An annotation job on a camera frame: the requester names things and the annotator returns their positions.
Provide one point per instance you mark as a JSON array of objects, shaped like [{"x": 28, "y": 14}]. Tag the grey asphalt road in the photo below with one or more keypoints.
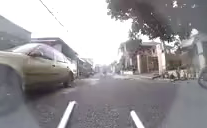
[{"x": 104, "y": 96}]

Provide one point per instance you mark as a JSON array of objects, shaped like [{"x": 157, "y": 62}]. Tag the house with pale pillars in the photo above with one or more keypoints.
[{"x": 147, "y": 58}]

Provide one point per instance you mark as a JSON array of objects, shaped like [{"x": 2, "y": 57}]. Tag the robot's own part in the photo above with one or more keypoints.
[
  {"x": 137, "y": 119},
  {"x": 67, "y": 114}
]

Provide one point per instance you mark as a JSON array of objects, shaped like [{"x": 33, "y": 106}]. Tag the gold car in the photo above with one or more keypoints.
[{"x": 41, "y": 70}]

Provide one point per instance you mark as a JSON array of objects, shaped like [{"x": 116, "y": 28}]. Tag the large overhanging tree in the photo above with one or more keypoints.
[{"x": 164, "y": 16}]

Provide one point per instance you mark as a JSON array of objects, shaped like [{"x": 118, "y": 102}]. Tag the pale building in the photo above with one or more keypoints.
[{"x": 191, "y": 55}]

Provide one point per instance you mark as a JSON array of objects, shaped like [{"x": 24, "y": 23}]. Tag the dark gabled building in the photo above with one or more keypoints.
[{"x": 11, "y": 33}]

